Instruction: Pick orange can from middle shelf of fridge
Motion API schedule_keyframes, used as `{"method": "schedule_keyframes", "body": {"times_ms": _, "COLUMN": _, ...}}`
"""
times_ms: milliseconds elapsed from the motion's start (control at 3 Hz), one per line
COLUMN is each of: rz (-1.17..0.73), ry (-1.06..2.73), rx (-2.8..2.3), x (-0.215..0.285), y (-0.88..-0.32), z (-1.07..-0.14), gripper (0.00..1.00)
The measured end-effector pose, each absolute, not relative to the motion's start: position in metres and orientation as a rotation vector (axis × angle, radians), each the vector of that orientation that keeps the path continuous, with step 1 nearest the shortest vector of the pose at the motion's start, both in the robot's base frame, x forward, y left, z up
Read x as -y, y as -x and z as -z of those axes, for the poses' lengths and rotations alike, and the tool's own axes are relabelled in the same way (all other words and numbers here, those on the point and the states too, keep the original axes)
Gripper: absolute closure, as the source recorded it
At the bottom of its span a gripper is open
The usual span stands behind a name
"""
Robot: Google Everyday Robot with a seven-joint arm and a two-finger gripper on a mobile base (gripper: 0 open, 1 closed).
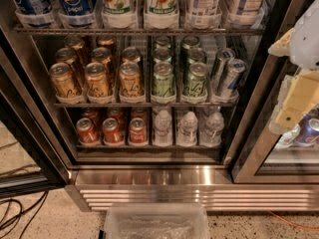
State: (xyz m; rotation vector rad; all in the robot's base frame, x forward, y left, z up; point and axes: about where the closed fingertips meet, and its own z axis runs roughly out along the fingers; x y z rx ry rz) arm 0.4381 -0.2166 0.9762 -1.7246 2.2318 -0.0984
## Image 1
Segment red can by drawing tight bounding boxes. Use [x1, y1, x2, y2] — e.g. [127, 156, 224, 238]
[129, 118, 147, 143]
[103, 118, 124, 143]
[76, 118, 100, 143]

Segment water bottle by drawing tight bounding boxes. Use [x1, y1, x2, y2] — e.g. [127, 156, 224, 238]
[200, 112, 224, 147]
[154, 110, 172, 146]
[176, 112, 198, 147]

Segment white label bottle right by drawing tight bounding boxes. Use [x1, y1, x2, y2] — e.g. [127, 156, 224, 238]
[225, 0, 263, 29]

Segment stainless steel fridge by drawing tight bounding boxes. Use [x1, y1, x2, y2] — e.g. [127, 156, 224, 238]
[0, 0, 319, 211]

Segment water bottle left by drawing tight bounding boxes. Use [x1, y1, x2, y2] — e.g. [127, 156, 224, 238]
[154, 110, 172, 146]

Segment blue can behind glass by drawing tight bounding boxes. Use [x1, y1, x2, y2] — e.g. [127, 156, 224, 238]
[296, 119, 319, 146]

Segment orange can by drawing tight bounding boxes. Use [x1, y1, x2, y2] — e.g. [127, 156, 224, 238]
[97, 35, 117, 53]
[92, 47, 113, 74]
[85, 62, 110, 98]
[119, 62, 144, 98]
[122, 47, 142, 66]
[55, 48, 85, 87]
[64, 35, 88, 65]
[49, 63, 82, 99]

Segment red can front right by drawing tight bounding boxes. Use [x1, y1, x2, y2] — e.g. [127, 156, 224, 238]
[129, 118, 147, 143]

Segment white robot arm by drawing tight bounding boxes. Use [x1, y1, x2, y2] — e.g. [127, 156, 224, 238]
[268, 0, 319, 134]

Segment white label bottle left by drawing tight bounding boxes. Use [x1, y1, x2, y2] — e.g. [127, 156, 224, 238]
[186, 0, 221, 29]

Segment green can front right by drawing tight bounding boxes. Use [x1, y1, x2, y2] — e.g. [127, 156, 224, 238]
[182, 62, 208, 98]

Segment pepsi bottle left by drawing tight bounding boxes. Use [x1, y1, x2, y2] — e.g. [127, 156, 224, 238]
[14, 0, 53, 28]

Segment green can front left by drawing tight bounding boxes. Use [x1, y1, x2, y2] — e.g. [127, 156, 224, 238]
[152, 62, 174, 98]

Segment white label bottle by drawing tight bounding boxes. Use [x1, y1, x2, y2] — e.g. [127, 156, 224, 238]
[186, 0, 221, 29]
[225, 0, 263, 29]

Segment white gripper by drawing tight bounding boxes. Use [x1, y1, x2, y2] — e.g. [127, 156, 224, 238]
[268, 28, 319, 129]

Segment green can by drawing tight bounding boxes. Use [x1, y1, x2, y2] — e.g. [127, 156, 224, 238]
[154, 36, 171, 49]
[182, 62, 208, 98]
[179, 36, 200, 64]
[187, 48, 206, 65]
[153, 48, 171, 63]
[152, 62, 174, 98]

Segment silver blue can back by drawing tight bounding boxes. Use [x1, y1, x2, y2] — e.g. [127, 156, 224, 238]
[211, 48, 235, 90]

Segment orange floor cable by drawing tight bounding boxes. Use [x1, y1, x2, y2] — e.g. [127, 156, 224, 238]
[267, 210, 319, 232]

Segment silver blue can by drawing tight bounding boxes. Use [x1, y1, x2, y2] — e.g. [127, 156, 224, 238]
[211, 48, 235, 90]
[217, 59, 246, 99]

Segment red can front left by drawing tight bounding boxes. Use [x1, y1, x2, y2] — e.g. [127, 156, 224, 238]
[76, 118, 100, 143]

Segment open fridge door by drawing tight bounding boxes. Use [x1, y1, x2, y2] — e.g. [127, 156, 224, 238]
[0, 33, 67, 198]

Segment black floor cables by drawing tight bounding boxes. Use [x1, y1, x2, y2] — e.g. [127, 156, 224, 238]
[0, 191, 50, 239]

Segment clear plastic bin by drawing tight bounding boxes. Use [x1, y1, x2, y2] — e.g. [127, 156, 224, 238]
[104, 203, 210, 239]

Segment green can back right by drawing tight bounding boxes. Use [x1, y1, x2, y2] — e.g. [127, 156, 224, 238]
[179, 36, 200, 64]

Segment silver blue can front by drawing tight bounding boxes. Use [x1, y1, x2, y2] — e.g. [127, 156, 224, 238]
[217, 59, 246, 99]

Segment water bottle middle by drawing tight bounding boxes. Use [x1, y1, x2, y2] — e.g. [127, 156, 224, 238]
[176, 112, 198, 147]

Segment green can back left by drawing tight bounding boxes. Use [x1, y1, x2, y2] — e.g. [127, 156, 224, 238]
[154, 36, 171, 49]

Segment water bottle right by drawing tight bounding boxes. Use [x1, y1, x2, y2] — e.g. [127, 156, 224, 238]
[200, 112, 224, 147]

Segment red can front middle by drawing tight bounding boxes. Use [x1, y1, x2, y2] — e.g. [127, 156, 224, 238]
[103, 118, 124, 143]

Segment silver can behind glass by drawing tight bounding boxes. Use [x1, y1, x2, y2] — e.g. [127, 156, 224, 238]
[275, 124, 300, 149]

